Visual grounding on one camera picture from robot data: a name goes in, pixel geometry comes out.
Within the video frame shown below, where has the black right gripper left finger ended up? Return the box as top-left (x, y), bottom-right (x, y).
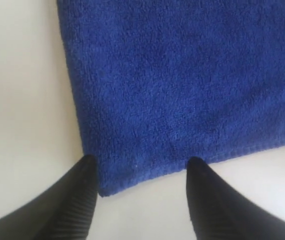
top-left (0, 155), bottom-right (98, 240)

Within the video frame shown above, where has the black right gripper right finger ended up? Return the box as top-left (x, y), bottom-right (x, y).
top-left (186, 157), bottom-right (285, 240)

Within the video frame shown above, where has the blue microfiber towel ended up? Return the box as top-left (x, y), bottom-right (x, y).
top-left (56, 0), bottom-right (285, 197)

